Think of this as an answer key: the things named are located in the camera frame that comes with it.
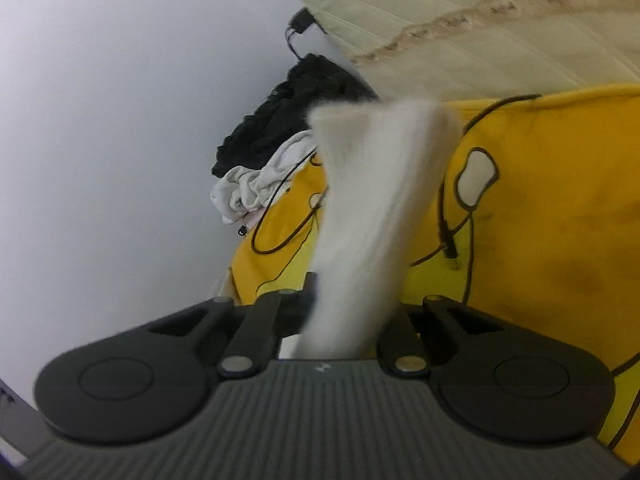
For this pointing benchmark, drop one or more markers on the cream quilted bedspread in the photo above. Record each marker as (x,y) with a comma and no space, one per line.
(400,0)

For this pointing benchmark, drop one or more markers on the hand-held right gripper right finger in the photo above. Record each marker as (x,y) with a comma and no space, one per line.
(400,335)

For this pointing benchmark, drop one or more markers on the black charger adapter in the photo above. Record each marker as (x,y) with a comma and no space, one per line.
(302,20)

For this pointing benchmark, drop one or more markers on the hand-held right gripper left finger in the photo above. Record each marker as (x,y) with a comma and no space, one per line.
(309,292)

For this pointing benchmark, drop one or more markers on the white crumpled garment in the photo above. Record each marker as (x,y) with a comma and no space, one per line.
(250,185)

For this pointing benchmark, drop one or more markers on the black crumpled garment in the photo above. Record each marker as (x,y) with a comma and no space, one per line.
(280,115)

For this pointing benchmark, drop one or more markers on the yellow printed blanket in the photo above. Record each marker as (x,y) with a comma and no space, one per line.
(550,185)

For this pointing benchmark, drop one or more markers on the white fluffy sweater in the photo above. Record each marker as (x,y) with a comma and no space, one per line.
(370,210)

